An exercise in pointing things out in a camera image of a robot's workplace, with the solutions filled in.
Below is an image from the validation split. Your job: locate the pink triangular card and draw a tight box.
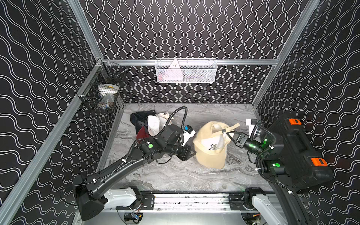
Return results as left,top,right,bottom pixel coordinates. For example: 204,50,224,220
163,59,184,83

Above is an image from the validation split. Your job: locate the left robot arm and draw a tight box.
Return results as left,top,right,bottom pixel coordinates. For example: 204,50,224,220
73,106,196,221

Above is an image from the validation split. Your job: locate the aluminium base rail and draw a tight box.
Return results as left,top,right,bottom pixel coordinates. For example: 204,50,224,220
102,189,259,213

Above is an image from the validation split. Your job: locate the black wire basket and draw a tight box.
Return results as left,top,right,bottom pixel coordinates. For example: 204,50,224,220
79,61,129,114

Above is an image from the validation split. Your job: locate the tan baseball cap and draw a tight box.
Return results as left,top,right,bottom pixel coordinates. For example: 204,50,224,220
193,121,240,169

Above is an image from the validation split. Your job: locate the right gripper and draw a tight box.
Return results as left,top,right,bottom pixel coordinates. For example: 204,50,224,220
227,130,268,160

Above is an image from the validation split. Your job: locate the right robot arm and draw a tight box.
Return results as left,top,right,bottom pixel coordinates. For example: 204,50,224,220
227,121,327,225

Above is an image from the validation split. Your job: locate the white wire basket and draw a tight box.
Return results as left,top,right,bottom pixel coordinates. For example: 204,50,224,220
155,59,218,83

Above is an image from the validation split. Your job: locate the red baseball cap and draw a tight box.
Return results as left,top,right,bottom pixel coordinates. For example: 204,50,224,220
136,126,150,139

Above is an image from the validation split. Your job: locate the cream baseball cap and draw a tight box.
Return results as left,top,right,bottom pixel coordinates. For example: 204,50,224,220
156,112,170,129

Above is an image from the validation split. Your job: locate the white baseball cap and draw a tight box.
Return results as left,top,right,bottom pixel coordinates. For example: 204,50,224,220
147,115,167,137

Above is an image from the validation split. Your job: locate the black orange tool case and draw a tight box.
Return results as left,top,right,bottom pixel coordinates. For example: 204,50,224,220
264,114,334,190

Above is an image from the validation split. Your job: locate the navy baseball cap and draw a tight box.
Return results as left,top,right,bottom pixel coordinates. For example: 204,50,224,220
130,110,156,134

